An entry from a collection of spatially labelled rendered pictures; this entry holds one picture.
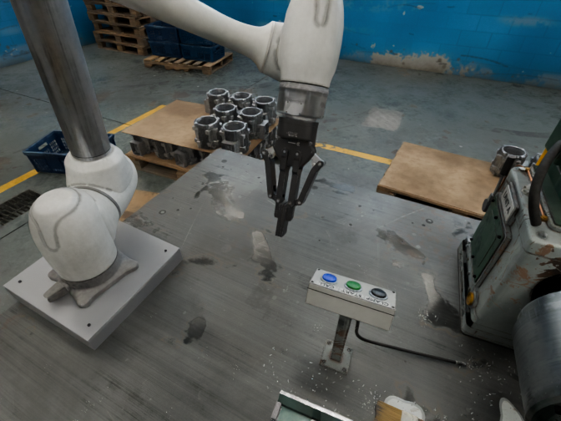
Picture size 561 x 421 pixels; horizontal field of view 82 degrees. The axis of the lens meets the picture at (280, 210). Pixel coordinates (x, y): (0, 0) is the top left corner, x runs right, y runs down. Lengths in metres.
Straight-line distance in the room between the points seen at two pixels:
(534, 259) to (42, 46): 1.10
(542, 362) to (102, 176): 1.04
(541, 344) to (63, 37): 1.08
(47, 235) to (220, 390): 0.54
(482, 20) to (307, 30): 5.25
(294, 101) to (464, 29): 5.28
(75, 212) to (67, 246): 0.08
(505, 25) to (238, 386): 5.53
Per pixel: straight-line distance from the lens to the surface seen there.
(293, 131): 0.59
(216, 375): 0.88
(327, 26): 0.59
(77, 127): 0.96
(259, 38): 0.74
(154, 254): 1.08
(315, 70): 0.58
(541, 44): 5.89
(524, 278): 0.86
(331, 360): 0.89
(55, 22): 0.88
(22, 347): 1.12
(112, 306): 1.00
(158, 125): 3.07
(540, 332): 0.74
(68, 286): 1.05
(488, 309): 0.94
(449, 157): 3.17
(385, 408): 0.87
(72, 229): 0.90
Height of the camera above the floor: 1.60
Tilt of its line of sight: 41 degrees down
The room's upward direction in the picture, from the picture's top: straight up
